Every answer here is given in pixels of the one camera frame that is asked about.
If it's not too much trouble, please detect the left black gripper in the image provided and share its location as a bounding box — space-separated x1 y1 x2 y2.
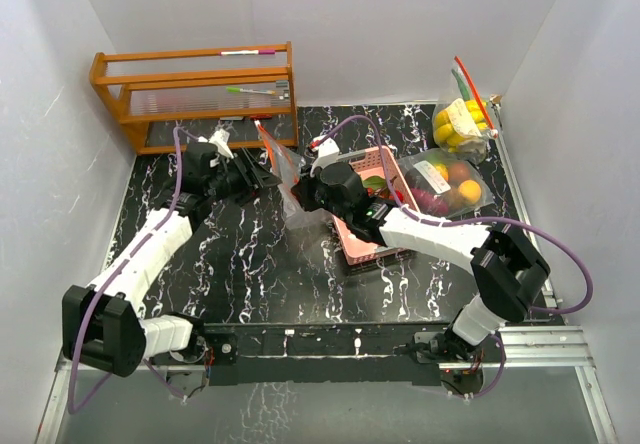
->
205 149 280 206

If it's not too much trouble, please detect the red zipper clear bag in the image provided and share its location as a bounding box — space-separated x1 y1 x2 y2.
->
254 120 326 230
431 56 498 165

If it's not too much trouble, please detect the strawberry bunch with leaves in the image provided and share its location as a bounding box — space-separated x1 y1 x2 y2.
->
362 175 393 199

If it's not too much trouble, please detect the purple sweet potato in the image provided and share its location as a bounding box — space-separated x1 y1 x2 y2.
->
410 188 449 217

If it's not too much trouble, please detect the blue zipper clear bag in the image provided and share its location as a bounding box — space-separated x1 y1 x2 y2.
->
397 148 494 219

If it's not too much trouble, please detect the yellow banana bunch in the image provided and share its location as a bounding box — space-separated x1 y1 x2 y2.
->
432 98 492 159

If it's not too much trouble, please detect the red apple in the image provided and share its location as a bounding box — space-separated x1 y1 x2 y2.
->
447 161 472 185

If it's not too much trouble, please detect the yellow orange fruit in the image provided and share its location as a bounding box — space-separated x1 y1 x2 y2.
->
458 179 483 205

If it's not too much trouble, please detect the green chili pepper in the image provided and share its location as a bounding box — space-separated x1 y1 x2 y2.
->
451 69 472 101

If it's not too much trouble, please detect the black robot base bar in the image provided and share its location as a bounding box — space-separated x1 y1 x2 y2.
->
164 321 506 388

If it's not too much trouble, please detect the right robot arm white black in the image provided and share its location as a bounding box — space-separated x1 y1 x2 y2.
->
292 162 550 361

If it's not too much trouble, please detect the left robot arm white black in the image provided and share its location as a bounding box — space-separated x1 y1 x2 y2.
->
62 140 281 377

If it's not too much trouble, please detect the pink plastic basket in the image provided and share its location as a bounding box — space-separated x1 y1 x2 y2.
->
332 146 418 265

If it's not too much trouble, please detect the wooden shelf rack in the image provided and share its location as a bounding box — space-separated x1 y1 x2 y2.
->
89 42 299 155

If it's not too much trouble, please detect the pink white marker pen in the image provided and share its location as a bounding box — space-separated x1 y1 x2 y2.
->
219 48 277 57

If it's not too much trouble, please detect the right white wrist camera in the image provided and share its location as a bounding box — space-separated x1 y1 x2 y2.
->
310 136 340 177

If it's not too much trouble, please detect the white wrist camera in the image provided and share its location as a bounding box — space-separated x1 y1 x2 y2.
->
197 127 234 159
310 136 340 177

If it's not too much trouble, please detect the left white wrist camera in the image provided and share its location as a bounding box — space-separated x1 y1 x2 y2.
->
197 127 234 159

